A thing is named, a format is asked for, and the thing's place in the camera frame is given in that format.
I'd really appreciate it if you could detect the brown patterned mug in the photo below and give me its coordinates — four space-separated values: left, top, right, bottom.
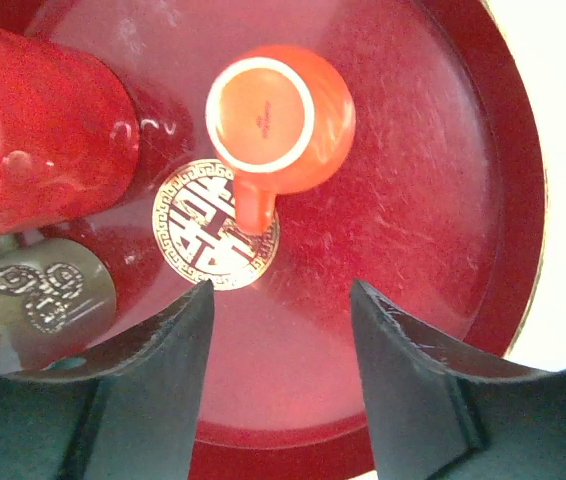
0 235 117 374

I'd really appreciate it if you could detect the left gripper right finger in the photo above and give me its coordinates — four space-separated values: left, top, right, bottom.
350 281 566 479

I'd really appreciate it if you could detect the round red tray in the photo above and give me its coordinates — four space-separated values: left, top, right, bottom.
0 0 545 479

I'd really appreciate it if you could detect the large red mug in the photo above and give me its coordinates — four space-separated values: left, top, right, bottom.
0 28 139 235

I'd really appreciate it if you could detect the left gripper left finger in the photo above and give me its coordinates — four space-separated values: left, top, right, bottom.
0 281 214 479

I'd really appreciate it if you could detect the small orange cup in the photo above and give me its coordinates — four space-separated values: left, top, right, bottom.
205 45 356 235

